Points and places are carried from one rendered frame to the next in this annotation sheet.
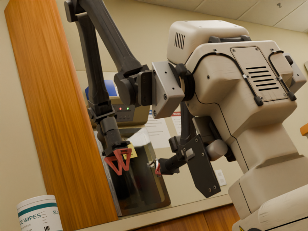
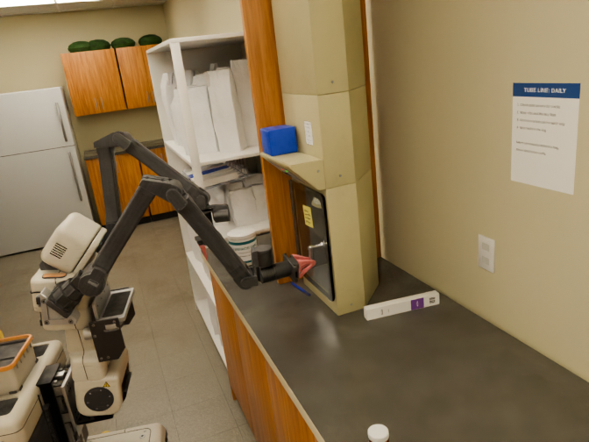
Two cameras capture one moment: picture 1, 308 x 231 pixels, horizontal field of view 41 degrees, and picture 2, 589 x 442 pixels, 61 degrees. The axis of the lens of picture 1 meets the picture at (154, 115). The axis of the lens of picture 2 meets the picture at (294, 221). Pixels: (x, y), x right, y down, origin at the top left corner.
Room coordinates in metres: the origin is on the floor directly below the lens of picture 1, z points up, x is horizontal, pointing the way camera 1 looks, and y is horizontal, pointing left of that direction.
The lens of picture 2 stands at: (2.52, -1.44, 1.83)
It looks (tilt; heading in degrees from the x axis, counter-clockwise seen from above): 18 degrees down; 114
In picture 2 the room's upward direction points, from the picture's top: 7 degrees counter-clockwise
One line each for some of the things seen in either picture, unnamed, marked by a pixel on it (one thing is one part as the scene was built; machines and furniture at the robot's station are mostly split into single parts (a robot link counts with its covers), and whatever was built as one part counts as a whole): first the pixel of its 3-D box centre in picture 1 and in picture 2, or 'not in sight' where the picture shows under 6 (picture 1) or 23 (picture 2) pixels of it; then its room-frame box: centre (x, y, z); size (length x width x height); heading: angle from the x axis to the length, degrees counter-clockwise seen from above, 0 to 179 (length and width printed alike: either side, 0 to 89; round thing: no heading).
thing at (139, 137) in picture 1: (133, 168); (311, 238); (1.87, 0.17, 1.19); 0.30 x 0.01 x 0.40; 133
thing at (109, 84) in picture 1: (101, 93); (279, 139); (1.77, 0.20, 1.55); 0.10 x 0.10 x 0.09; 43
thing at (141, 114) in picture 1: (122, 111); (290, 169); (1.83, 0.13, 1.46); 0.32 x 0.11 x 0.10; 133
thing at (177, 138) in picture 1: (180, 147); (255, 264); (1.75, -0.06, 1.18); 0.12 x 0.09 x 0.11; 33
